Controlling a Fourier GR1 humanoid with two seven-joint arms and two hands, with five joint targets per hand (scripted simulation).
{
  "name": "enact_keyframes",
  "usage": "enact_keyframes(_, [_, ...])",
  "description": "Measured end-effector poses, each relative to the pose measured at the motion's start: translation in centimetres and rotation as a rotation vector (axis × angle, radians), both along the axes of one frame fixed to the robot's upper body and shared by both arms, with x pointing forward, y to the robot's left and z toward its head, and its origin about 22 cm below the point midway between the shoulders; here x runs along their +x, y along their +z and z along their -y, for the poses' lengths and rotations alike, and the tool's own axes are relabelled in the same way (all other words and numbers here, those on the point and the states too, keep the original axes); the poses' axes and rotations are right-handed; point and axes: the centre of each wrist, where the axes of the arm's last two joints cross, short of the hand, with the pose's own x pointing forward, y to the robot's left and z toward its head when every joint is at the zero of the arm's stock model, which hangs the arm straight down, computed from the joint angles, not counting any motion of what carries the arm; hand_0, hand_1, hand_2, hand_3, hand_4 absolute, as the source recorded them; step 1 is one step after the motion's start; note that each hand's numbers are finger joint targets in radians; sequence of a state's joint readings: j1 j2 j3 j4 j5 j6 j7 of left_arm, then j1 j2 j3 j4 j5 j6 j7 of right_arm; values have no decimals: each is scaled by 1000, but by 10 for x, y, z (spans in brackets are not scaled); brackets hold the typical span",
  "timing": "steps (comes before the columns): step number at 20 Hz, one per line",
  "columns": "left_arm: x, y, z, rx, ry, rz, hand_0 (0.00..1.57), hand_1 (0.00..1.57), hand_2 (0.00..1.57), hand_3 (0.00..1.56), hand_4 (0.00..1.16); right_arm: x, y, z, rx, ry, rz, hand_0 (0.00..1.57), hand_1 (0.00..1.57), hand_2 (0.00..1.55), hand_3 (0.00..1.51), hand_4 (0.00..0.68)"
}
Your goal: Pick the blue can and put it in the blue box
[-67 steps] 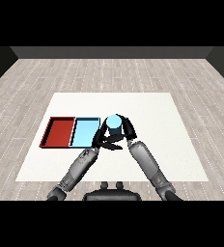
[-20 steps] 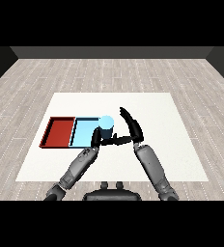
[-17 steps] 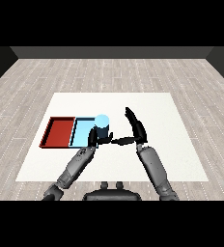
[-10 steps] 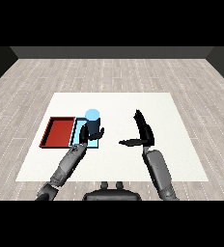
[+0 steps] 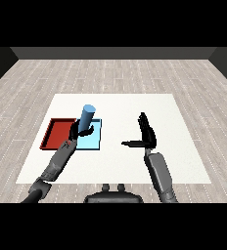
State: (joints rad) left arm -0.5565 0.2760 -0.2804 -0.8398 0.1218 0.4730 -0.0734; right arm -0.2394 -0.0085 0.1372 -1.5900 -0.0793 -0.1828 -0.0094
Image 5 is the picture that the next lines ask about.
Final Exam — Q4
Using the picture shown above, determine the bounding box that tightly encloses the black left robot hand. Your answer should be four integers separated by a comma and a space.
68, 119, 95, 143

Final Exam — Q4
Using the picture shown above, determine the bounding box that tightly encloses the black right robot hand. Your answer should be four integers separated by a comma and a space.
120, 111, 158, 150

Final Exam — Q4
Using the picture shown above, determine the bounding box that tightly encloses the blue can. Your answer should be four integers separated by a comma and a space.
77, 104, 97, 132

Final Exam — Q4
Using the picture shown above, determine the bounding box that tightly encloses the red shallow open box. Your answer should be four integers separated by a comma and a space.
39, 117, 78, 151

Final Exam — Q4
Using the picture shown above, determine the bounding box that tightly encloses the light blue shallow open box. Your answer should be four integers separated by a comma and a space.
75, 118, 103, 151

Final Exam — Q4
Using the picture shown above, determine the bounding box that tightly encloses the dark grey robot body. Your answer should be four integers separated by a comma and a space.
83, 184, 145, 204

